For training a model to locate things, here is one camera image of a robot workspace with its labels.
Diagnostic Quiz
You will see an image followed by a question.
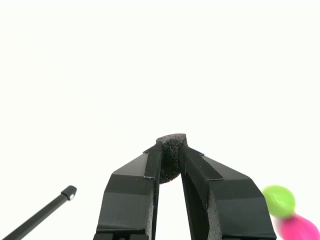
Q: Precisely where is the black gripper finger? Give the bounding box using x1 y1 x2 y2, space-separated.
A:
92 141 164 240
178 144 277 240

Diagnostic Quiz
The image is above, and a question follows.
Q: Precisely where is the black foam box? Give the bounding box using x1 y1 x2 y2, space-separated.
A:
155 133 188 185

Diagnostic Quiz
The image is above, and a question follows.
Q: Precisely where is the green golf ball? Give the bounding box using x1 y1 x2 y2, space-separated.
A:
261 184 297 218

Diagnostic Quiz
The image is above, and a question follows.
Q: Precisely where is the pink golf ball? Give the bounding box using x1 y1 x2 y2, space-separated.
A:
276 214 320 240

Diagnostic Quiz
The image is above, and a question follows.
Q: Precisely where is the black rod with cap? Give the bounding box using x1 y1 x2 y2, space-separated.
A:
0 185 78 240

